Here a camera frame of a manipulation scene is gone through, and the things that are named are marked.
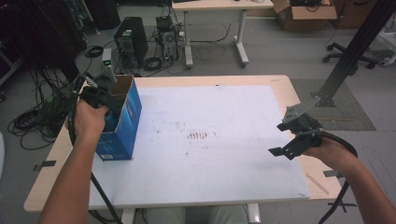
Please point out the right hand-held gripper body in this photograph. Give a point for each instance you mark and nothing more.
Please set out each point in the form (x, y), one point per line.
(303, 123)

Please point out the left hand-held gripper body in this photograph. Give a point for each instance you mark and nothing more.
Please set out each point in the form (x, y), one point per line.
(99, 88)

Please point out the blue cardboard box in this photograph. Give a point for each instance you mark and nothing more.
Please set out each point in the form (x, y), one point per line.
(123, 124)

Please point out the person's left hand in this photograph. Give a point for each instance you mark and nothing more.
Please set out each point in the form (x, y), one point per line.
(88, 123)

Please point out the person's right hand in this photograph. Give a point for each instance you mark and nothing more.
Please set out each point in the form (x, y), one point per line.
(331, 152)

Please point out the small grey power supply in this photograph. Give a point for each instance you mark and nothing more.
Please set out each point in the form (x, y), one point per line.
(106, 57)

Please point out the grey tape piece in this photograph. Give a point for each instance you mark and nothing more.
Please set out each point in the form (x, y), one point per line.
(330, 173)

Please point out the black computer tower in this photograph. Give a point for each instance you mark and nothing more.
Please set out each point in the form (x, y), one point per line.
(130, 39)

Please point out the black tape cross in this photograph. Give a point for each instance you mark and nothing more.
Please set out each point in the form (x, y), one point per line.
(341, 204)

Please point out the dark curtain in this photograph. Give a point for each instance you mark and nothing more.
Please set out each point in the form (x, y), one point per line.
(40, 40)

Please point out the black office chair base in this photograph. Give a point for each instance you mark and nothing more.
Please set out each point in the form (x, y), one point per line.
(342, 54)

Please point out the open computer case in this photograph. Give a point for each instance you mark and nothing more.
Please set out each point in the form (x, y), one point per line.
(168, 39)

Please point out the black tape strip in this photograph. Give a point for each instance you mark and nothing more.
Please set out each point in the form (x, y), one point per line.
(45, 164)

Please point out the black metal stand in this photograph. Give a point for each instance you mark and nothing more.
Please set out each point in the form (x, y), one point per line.
(358, 46)

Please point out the open brown cardboard box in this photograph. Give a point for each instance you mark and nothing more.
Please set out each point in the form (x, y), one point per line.
(305, 15)

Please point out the white desk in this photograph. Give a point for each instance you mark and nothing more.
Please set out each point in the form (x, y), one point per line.
(218, 6)

